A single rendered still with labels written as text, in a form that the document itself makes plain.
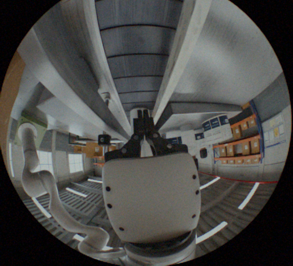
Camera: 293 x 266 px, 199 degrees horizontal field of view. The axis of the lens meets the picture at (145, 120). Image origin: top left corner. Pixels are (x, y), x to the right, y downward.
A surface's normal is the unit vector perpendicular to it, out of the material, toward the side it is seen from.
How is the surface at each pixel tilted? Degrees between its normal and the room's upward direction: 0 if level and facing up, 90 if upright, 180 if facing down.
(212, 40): 0
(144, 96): 0
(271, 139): 87
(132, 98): 0
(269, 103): 90
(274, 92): 90
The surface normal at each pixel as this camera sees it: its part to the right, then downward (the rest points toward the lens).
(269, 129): -0.99, 0.09
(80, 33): 0.10, 0.94
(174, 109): 0.05, -0.33
